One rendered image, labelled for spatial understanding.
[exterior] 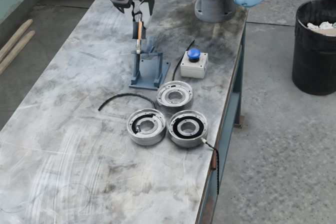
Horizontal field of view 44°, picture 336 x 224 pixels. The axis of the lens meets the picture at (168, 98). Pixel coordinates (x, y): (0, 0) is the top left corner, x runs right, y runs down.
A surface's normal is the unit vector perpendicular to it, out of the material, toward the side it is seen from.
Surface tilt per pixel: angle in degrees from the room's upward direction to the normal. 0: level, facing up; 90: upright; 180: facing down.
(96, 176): 0
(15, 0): 90
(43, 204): 0
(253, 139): 0
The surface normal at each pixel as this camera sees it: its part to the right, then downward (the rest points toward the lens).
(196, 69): -0.27, 0.69
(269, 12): -0.08, -0.71
